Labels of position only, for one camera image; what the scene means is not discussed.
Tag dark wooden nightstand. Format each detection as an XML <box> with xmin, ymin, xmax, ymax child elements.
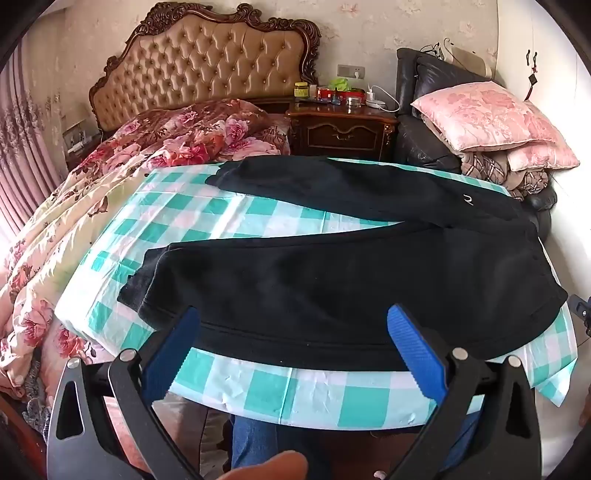
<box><xmin>285</xmin><ymin>99</ymin><xmax>400</xmax><ymax>162</ymax></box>

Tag white charger with cable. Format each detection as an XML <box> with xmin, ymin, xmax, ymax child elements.
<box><xmin>367</xmin><ymin>84</ymin><xmax>399</xmax><ymax>112</ymax></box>

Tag black leather armchair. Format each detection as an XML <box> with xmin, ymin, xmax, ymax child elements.
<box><xmin>394</xmin><ymin>47</ymin><xmax>557</xmax><ymax>232</ymax></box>

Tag floral quilt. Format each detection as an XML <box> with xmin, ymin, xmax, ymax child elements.
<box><xmin>0</xmin><ymin>98</ymin><xmax>281</xmax><ymax>398</ymax></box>

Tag plaid folded blanket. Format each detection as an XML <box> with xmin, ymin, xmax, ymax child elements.
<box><xmin>459</xmin><ymin>150</ymin><xmax>550</xmax><ymax>201</ymax></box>

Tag tufted leather carved headboard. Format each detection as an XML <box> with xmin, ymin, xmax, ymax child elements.
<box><xmin>89</xmin><ymin>2</ymin><xmax>321</xmax><ymax>134</ymax></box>

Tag large pink floral pillow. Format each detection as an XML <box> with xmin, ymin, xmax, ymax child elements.
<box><xmin>411</xmin><ymin>82</ymin><xmax>552</xmax><ymax>153</ymax></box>

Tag pink striped curtain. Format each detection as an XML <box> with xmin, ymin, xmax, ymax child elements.
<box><xmin>0</xmin><ymin>46</ymin><xmax>63</xmax><ymax>241</ymax></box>

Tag small pink floral pillow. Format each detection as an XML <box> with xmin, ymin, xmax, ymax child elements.
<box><xmin>505</xmin><ymin>138</ymin><xmax>580</xmax><ymax>172</ymax></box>

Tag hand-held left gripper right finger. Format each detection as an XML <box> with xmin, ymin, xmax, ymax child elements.
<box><xmin>383</xmin><ymin>304</ymin><xmax>543</xmax><ymax>480</ymax></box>

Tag red hanging ornament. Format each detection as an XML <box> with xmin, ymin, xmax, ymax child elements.
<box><xmin>524</xmin><ymin>50</ymin><xmax>541</xmax><ymax>100</ymax></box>

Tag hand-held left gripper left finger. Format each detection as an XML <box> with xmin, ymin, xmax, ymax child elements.
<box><xmin>46</xmin><ymin>307</ymin><xmax>204</xmax><ymax>480</ymax></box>

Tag person's left hand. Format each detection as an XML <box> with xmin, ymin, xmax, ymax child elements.
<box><xmin>222</xmin><ymin>450</ymin><xmax>309</xmax><ymax>480</ymax></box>

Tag black pants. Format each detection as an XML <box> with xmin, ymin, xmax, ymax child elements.
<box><xmin>117</xmin><ymin>154</ymin><xmax>570</xmax><ymax>372</ymax></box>

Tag teal white checked cloth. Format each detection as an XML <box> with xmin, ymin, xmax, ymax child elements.
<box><xmin>55</xmin><ymin>159</ymin><xmax>579</xmax><ymax>430</ymax></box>

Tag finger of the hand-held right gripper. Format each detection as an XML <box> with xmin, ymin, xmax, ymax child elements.
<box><xmin>567</xmin><ymin>294</ymin><xmax>591</xmax><ymax>337</ymax></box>

